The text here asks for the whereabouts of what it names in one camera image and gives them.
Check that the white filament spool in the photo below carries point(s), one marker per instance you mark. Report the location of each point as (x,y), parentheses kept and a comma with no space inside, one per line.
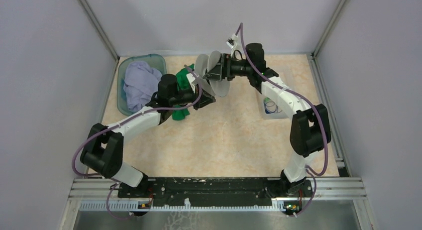
(216,88)

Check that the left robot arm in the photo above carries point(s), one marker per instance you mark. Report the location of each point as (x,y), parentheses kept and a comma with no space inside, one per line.
(103,149)

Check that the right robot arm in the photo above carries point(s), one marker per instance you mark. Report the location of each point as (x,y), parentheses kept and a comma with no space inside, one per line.
(310,130)

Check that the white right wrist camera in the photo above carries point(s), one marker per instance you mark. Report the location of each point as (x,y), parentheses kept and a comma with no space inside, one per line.
(234,44)

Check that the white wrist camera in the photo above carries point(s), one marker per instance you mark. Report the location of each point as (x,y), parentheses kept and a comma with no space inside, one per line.
(195,82)
(234,44)

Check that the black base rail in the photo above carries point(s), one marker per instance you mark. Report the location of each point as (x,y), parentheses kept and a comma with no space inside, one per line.
(163,193)

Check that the lavender cloth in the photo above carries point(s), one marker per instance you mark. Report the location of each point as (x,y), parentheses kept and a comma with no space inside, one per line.
(140,83)

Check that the green cloth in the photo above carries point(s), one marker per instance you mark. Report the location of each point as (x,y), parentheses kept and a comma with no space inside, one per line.
(183,83)

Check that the clear plastic box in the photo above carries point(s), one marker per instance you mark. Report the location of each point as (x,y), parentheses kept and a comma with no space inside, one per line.
(268,109)

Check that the teal plastic basket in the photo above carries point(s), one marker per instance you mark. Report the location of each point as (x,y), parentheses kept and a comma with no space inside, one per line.
(154,60)

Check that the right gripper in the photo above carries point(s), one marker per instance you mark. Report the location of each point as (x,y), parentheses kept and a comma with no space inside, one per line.
(222,70)

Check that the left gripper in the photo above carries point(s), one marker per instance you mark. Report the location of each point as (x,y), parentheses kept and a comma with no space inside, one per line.
(205,99)

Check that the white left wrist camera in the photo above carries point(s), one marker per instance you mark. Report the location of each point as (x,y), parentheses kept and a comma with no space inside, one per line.
(195,82)

